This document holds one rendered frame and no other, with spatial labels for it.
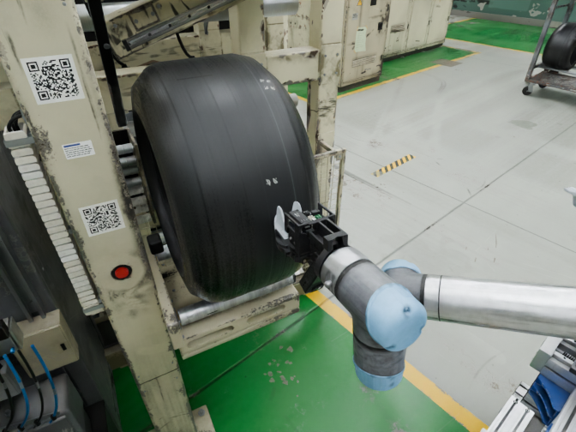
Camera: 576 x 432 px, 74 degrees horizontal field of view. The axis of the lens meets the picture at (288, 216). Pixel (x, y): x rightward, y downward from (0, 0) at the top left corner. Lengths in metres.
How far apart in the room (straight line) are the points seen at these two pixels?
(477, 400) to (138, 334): 1.54
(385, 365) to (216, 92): 0.57
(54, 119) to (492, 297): 0.78
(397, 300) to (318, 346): 1.61
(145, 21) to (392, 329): 0.99
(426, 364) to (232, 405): 0.96
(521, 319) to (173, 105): 0.67
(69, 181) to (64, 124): 0.11
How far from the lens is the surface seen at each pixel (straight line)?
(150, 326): 1.15
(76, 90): 0.80
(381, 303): 0.50
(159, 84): 0.83
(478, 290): 0.66
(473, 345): 2.30
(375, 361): 0.58
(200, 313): 1.05
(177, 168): 0.73
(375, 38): 5.89
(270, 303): 1.12
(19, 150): 0.85
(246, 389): 1.97
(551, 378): 1.54
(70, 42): 0.78
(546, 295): 0.66
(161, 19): 1.20
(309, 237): 0.62
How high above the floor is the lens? 1.70
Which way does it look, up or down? 36 degrees down
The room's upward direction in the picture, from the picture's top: straight up
